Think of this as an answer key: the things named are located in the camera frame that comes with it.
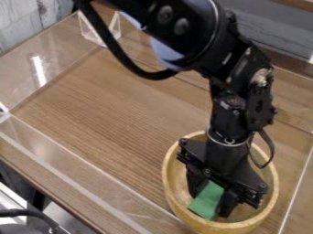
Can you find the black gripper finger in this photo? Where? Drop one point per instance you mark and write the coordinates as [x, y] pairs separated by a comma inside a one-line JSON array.
[[229, 201], [197, 180]]

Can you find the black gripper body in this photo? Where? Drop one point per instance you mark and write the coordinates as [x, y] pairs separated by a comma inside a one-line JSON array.
[[227, 162]]

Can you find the green rectangular block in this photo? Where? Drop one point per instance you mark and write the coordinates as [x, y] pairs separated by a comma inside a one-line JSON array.
[[205, 203]]

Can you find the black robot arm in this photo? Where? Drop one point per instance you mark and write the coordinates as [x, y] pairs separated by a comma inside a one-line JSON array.
[[194, 37]]

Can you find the brown wooden bowl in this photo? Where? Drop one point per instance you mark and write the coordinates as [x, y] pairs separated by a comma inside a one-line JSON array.
[[244, 220]]

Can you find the clear acrylic front wall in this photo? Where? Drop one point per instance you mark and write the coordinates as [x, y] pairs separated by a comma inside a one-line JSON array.
[[101, 200]]

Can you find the clear acrylic corner bracket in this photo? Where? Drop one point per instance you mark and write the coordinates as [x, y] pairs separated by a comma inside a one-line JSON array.
[[91, 33]]

